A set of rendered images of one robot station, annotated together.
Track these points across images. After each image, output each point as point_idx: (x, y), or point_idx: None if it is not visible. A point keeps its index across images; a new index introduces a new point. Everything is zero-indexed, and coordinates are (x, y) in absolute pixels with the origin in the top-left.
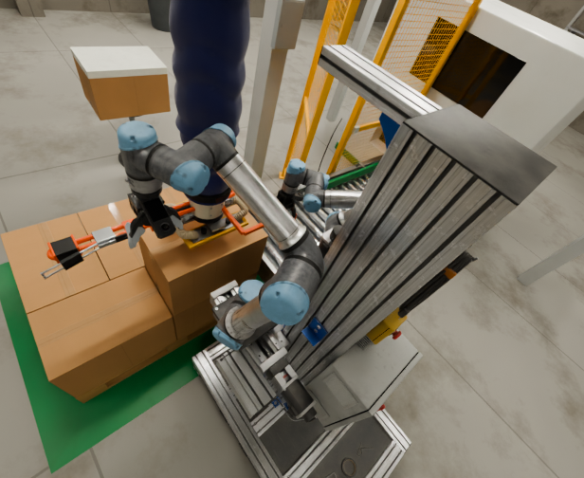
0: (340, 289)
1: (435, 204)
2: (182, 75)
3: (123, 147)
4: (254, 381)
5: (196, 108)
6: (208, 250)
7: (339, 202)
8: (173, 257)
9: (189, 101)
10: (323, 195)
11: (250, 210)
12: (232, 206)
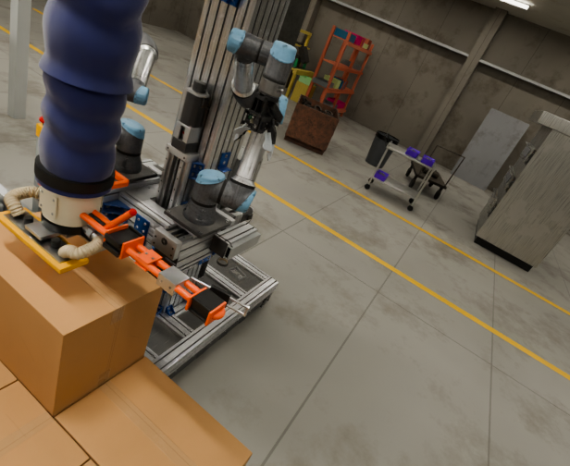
0: (238, 106)
1: (274, 11)
2: (138, 14)
3: (294, 58)
4: (241, 229)
5: (139, 48)
6: (105, 255)
7: (147, 79)
8: (125, 285)
9: (138, 42)
10: (142, 81)
11: (251, 78)
12: None
